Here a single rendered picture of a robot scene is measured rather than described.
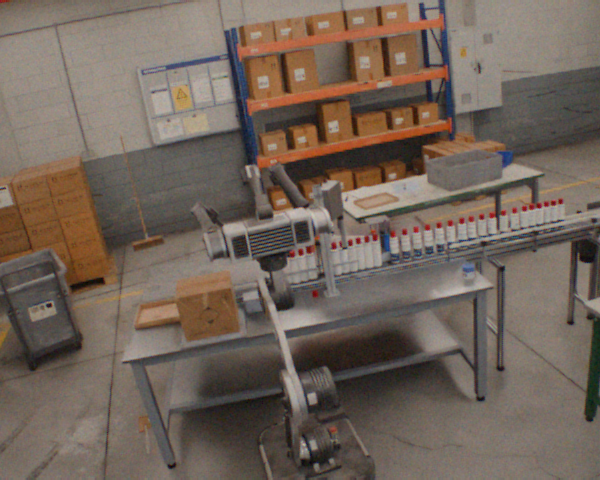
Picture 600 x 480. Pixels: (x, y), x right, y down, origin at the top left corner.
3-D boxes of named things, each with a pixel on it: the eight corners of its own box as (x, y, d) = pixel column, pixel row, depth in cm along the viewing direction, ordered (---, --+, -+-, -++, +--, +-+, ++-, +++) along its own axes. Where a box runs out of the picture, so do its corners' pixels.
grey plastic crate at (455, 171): (477, 170, 523) (476, 148, 515) (503, 178, 487) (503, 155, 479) (426, 183, 508) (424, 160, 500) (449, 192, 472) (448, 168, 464)
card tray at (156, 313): (187, 301, 341) (185, 295, 340) (184, 320, 317) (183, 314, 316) (141, 309, 339) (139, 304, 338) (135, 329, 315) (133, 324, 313)
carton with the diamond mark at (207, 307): (238, 311, 314) (229, 269, 304) (240, 331, 292) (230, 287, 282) (187, 321, 311) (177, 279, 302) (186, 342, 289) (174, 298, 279)
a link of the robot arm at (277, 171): (262, 164, 290) (277, 154, 291) (269, 177, 302) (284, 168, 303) (303, 222, 269) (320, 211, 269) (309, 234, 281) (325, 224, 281)
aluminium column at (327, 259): (334, 290, 325) (319, 183, 300) (336, 293, 320) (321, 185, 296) (327, 292, 324) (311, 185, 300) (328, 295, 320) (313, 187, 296)
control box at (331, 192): (344, 211, 316) (340, 180, 310) (332, 221, 303) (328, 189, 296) (328, 211, 321) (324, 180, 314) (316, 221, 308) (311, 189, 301)
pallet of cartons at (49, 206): (115, 259, 676) (85, 153, 626) (118, 283, 602) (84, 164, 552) (21, 285, 642) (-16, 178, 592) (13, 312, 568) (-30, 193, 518)
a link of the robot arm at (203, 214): (185, 209, 296) (197, 196, 296) (202, 223, 304) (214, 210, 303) (203, 243, 259) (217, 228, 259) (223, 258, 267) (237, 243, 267)
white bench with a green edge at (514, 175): (499, 229, 581) (498, 158, 552) (543, 251, 513) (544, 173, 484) (338, 271, 544) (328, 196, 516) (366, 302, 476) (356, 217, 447)
